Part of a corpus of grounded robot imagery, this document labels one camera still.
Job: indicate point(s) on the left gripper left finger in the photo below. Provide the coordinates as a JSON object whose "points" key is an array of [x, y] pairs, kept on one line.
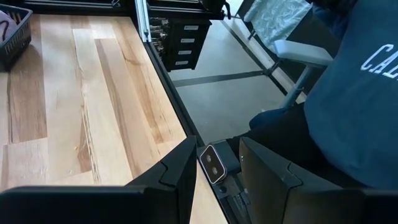
{"points": [[93, 205]]}

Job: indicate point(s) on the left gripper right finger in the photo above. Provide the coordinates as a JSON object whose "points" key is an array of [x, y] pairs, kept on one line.
{"points": [[311, 205]]}

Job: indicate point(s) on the small black sensor module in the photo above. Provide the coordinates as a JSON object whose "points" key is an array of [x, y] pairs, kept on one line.
{"points": [[213, 165]]}

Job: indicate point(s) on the person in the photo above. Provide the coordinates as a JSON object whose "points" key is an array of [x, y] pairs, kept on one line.
{"points": [[357, 109]]}

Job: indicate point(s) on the grey chair armrest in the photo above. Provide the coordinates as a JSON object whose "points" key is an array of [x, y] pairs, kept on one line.
{"points": [[303, 53]]}

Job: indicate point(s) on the black mesh basket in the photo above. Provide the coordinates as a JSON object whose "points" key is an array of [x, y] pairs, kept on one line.
{"points": [[18, 40]]}

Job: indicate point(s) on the patterned teal cloth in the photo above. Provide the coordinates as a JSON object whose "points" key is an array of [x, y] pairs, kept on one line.
{"points": [[276, 21]]}

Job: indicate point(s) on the black drawer cabinet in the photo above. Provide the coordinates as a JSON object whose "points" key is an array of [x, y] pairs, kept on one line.
{"points": [[186, 43]]}

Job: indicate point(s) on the black table rig frame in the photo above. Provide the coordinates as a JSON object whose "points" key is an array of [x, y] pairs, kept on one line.
{"points": [[178, 99]]}

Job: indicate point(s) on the silver frame bracket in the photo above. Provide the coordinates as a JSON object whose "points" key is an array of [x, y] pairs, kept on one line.
{"points": [[143, 21]]}

